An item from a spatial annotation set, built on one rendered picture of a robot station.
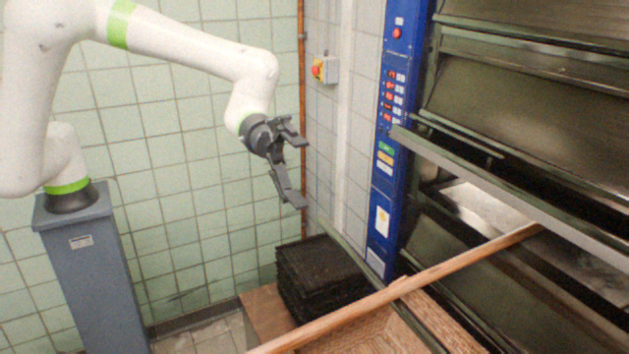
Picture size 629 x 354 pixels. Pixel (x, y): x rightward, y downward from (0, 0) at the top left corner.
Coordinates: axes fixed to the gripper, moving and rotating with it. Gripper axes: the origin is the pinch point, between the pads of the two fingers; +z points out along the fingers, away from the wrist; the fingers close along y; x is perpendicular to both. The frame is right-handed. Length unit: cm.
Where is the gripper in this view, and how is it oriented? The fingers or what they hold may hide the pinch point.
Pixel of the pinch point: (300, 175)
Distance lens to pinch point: 78.4
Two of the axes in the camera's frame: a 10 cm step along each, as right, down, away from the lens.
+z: 4.4, 4.3, -7.9
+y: 0.0, 8.8, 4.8
